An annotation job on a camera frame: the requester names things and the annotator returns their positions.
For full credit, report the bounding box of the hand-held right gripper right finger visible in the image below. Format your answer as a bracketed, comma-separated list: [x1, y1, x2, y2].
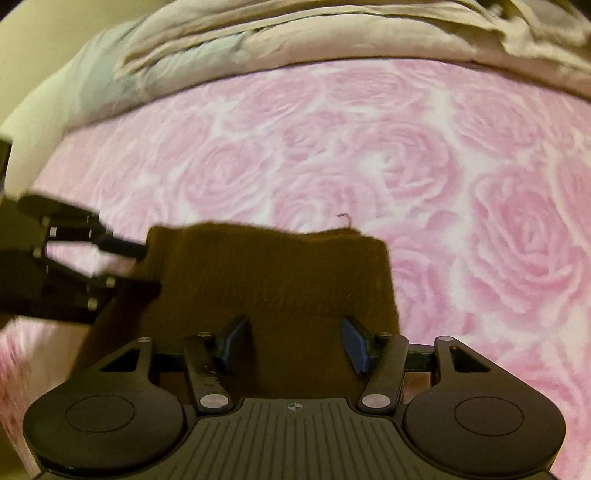
[340, 315, 505, 412]

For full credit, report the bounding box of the grey herringbone blanket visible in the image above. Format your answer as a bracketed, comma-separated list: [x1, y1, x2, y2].
[65, 32, 252, 127]

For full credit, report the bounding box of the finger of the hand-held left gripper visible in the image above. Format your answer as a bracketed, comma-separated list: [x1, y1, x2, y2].
[44, 270, 163, 324]
[17, 194, 149, 260]

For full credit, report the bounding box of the pink floral blanket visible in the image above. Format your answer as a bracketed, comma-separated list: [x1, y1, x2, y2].
[0, 58, 591, 480]

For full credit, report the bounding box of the beige cloth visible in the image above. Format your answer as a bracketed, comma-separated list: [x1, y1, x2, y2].
[113, 0, 591, 102]

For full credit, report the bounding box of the brown knitted sweater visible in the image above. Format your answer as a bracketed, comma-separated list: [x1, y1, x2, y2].
[76, 220, 403, 401]

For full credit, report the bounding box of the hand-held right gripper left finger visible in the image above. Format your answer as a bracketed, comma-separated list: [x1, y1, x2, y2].
[69, 315, 253, 415]

